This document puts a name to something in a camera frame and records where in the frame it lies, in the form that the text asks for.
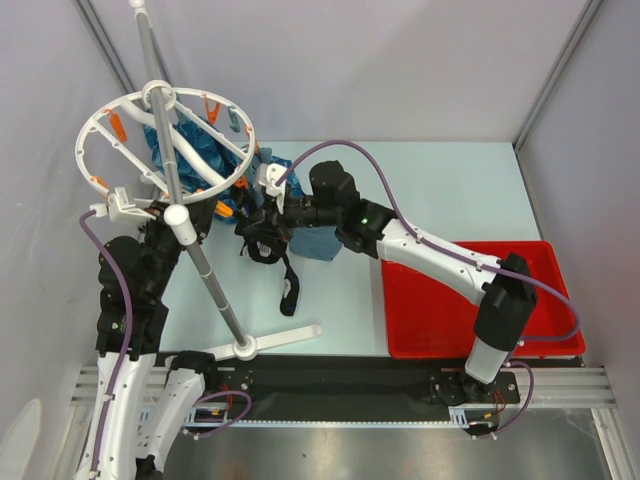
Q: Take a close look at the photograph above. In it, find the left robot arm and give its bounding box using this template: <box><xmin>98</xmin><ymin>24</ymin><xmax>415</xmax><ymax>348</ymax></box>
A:
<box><xmin>75</xmin><ymin>205</ymin><xmax>220</xmax><ymax>479</ymax></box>

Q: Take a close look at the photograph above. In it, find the grey stand pole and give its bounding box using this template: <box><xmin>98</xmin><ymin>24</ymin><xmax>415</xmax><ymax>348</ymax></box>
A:
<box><xmin>127</xmin><ymin>1</ymin><xmax>257</xmax><ymax>360</ymax></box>

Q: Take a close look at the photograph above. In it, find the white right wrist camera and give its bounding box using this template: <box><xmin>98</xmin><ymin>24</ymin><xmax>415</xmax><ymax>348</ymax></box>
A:
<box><xmin>254</xmin><ymin>163</ymin><xmax>287</xmax><ymax>203</ymax></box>

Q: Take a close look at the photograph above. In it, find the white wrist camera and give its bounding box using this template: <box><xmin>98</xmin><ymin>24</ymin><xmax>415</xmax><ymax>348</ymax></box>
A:
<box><xmin>89</xmin><ymin>187</ymin><xmax>157</xmax><ymax>226</ymax></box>
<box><xmin>254</xmin><ymin>163</ymin><xmax>287</xmax><ymax>203</ymax></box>

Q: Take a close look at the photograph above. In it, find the red plastic tray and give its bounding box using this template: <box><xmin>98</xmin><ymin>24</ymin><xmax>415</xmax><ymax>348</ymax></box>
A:
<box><xmin>381</xmin><ymin>240</ymin><xmax>586</xmax><ymax>359</ymax></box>

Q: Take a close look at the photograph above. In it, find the blue patterned cloth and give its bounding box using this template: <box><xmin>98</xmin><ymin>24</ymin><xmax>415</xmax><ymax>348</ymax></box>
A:
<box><xmin>143</xmin><ymin>120</ymin><xmax>292</xmax><ymax>203</ymax></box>

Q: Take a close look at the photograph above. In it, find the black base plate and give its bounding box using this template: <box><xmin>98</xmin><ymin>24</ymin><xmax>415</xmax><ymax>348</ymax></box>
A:
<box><xmin>205</xmin><ymin>355</ymin><xmax>520</xmax><ymax>423</ymax></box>

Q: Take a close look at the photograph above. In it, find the black sports sock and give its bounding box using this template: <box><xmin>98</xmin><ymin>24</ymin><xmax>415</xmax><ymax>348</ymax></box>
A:
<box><xmin>279</xmin><ymin>255</ymin><xmax>300</xmax><ymax>317</ymax></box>
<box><xmin>232</xmin><ymin>190</ymin><xmax>287</xmax><ymax>265</ymax></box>

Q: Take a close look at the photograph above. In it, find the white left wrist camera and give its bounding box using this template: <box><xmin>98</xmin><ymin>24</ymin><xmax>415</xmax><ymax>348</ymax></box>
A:
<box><xmin>89</xmin><ymin>187</ymin><xmax>157</xmax><ymax>226</ymax></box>

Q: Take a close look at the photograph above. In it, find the white round clip hanger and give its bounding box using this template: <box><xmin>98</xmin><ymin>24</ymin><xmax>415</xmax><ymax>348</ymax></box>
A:
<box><xmin>74</xmin><ymin>80</ymin><xmax>258</xmax><ymax>204</ymax></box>

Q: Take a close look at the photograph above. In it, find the teal clothespin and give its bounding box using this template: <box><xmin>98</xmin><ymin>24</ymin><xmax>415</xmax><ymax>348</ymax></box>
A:
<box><xmin>227</xmin><ymin>107</ymin><xmax>241</xmax><ymax>133</ymax></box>

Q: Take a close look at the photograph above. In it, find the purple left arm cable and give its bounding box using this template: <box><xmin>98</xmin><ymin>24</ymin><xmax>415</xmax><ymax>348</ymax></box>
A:
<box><xmin>79</xmin><ymin>209</ymin><xmax>135</xmax><ymax>476</ymax></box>

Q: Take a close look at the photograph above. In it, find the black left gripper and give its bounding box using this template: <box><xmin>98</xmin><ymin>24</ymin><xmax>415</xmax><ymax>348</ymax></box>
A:
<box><xmin>139</xmin><ymin>196</ymin><xmax>219</xmax><ymax>297</ymax></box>

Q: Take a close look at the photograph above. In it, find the aluminium rail frame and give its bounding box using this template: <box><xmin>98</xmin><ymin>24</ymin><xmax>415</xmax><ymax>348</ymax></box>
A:
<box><xmin>69</xmin><ymin>364</ymin><xmax>619</xmax><ymax>409</ymax></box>

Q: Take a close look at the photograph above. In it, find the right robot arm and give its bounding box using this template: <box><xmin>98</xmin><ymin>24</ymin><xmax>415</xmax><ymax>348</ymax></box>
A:
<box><xmin>239</xmin><ymin>161</ymin><xmax>537</xmax><ymax>401</ymax></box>

